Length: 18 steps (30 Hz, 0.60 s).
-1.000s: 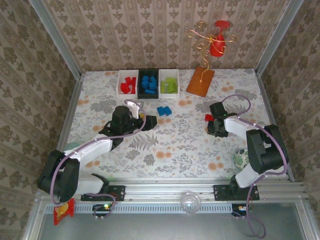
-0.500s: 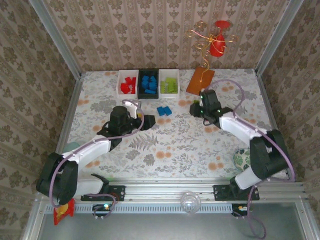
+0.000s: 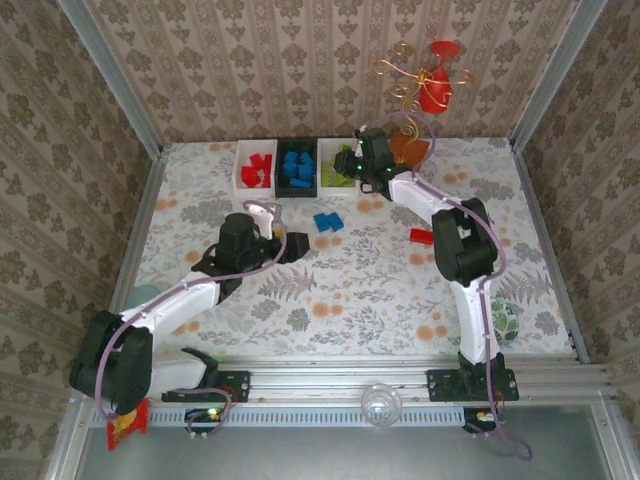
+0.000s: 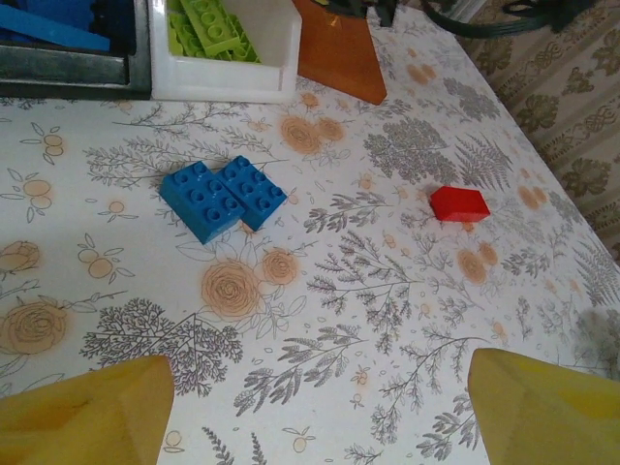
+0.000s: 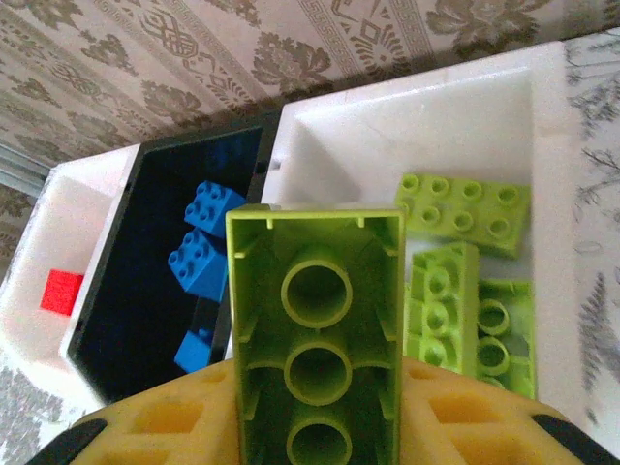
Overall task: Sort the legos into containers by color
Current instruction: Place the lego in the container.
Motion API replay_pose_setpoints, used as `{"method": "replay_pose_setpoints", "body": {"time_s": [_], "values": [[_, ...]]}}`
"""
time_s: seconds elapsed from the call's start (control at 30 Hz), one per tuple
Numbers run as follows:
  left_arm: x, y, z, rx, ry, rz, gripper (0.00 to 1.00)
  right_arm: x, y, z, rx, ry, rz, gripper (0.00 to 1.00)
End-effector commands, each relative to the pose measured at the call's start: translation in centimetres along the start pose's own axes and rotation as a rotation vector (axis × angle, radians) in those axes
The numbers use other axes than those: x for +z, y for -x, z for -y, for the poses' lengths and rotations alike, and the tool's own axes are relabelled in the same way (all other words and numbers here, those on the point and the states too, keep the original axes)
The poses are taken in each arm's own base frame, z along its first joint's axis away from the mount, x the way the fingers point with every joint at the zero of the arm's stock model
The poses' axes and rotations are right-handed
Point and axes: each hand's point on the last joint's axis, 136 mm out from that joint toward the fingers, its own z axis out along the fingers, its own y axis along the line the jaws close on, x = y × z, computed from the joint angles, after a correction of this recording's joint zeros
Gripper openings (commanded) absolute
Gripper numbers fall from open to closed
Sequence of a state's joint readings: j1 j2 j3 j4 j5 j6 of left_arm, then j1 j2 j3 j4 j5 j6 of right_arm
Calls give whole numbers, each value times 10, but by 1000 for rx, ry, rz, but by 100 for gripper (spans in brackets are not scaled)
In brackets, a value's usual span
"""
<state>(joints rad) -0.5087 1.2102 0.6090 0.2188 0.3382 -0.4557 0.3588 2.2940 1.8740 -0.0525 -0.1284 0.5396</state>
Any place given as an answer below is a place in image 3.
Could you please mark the floral patterned table cover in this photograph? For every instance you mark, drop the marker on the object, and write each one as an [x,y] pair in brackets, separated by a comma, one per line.
[350,300]

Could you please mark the red vase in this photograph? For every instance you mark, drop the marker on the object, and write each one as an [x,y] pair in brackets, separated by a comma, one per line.
[434,92]

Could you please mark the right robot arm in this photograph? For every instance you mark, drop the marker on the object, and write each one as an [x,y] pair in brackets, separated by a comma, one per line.
[415,195]

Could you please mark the black plastic bin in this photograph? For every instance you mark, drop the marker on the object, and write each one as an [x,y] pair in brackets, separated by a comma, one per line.
[285,193]

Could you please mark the small electronics board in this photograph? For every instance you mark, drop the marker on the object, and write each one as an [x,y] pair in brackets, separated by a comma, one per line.
[480,420]
[205,417]

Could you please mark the aluminium frame post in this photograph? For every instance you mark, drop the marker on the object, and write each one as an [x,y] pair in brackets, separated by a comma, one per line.
[560,75]
[115,75]

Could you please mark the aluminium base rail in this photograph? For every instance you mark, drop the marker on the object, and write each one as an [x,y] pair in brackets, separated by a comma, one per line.
[325,380]

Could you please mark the red snack packet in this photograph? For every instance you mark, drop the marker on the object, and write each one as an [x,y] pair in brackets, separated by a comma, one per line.
[127,432]

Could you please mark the pale teal round object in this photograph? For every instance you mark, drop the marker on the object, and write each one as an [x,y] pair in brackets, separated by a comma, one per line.
[142,295]

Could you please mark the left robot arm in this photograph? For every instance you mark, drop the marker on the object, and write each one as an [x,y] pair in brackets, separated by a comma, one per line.
[170,305]

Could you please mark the white plastic bin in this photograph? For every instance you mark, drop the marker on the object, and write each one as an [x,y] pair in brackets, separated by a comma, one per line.
[242,150]
[330,191]

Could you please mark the red lego brick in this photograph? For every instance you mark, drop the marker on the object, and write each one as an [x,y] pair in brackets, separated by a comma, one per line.
[257,161]
[421,236]
[268,163]
[250,176]
[266,177]

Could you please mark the orange wooden base board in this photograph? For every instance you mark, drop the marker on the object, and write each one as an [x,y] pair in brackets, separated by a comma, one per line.
[415,147]

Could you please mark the blue lego brick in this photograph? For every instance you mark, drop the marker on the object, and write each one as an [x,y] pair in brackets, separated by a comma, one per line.
[290,162]
[335,222]
[306,160]
[321,223]
[300,183]
[305,172]

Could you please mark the clear glass dome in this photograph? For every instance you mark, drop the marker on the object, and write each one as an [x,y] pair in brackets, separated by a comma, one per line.
[381,406]

